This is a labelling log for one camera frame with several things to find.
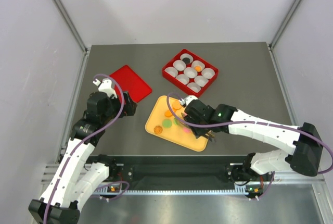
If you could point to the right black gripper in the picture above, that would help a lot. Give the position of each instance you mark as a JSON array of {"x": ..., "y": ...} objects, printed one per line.
[{"x": 199, "y": 132}]

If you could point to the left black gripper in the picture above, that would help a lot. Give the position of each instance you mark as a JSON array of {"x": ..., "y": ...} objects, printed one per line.
[{"x": 129, "y": 108}]

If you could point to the small orange flower cookie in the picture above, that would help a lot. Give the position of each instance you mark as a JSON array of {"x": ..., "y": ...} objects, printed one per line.
[{"x": 198, "y": 68}]

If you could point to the black sandwich cookie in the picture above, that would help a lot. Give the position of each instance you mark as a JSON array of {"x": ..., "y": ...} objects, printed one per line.
[{"x": 186, "y": 60}]

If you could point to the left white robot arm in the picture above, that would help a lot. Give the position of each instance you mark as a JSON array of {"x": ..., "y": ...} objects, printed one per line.
[{"x": 64, "y": 198}]

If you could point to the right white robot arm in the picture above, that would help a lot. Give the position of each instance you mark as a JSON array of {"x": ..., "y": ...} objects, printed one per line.
[{"x": 295, "y": 146}]

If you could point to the tan round cookie top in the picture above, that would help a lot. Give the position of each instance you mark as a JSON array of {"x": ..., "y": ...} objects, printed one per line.
[{"x": 176, "y": 105}]

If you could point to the pink round cookie lower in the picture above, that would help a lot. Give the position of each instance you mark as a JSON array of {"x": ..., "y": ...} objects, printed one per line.
[{"x": 186, "y": 130}]

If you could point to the red flat lid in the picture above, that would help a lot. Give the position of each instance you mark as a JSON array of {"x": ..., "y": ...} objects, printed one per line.
[{"x": 131, "y": 82}]

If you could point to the orange fish cookie left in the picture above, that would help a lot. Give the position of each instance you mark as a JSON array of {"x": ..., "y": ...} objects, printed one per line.
[{"x": 168, "y": 113}]

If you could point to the green round cookie left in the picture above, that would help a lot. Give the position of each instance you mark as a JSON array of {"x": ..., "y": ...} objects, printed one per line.
[{"x": 167, "y": 123}]

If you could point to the yellow tray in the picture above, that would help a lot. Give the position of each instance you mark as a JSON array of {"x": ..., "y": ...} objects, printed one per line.
[{"x": 175, "y": 133}]

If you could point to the orange swirl cookie left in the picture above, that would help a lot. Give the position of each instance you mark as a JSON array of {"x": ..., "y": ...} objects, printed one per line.
[{"x": 158, "y": 130}]

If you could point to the red compartment box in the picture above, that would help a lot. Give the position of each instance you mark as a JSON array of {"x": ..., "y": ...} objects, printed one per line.
[{"x": 183, "y": 87}]

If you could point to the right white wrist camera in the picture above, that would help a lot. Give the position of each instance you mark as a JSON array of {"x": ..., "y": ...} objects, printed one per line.
[{"x": 185, "y": 101}]

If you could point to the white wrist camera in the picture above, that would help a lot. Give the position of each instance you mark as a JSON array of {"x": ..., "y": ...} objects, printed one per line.
[
  {"x": 185, "y": 101},
  {"x": 106, "y": 86}
]

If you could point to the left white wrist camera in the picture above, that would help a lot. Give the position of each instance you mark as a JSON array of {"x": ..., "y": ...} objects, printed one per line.
[{"x": 106, "y": 86}]

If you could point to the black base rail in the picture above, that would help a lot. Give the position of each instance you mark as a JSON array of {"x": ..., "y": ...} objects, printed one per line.
[{"x": 179, "y": 173}]

